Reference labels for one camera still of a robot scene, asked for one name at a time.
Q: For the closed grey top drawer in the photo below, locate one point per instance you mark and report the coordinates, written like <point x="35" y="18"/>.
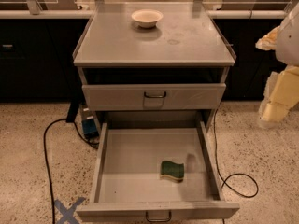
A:
<point x="153" y="96"/>

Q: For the white ceramic bowl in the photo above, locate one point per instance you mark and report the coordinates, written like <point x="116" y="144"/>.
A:
<point x="146" y="18"/>

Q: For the dark lab bench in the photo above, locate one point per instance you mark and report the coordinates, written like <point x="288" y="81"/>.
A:
<point x="36" y="60"/>

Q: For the blue tape cross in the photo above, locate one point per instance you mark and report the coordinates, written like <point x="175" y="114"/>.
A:
<point x="68" y="213"/>

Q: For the green yellow sponge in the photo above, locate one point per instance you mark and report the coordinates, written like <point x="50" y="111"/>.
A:
<point x="172" y="170"/>

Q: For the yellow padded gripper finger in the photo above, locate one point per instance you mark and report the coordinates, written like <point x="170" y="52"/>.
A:
<point x="268" y="41"/>
<point x="281" y="94"/>

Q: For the grey drawer cabinet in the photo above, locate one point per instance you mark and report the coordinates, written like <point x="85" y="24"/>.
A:
<point x="185" y="47"/>

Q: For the blue power box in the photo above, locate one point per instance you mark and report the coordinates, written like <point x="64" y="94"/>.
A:
<point x="87" y="122"/>

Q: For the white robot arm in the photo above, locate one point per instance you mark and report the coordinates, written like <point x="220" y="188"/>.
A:
<point x="287" y="50"/>

